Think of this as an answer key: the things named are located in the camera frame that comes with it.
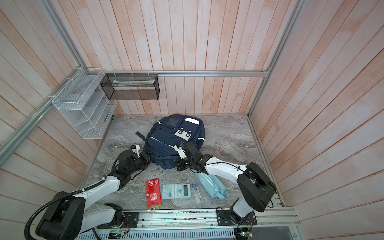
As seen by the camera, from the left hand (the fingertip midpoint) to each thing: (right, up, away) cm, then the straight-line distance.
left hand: (156, 155), depth 85 cm
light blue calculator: (+13, -19, -4) cm, 23 cm away
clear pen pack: (+24, -22, -5) cm, 33 cm away
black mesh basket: (-23, +46, +20) cm, 55 cm away
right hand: (+11, -4, 0) cm, 12 cm away
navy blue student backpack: (+3, +13, +16) cm, 21 cm away
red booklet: (-1, -21, -3) cm, 21 cm away
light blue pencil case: (+32, -16, -3) cm, 36 cm away
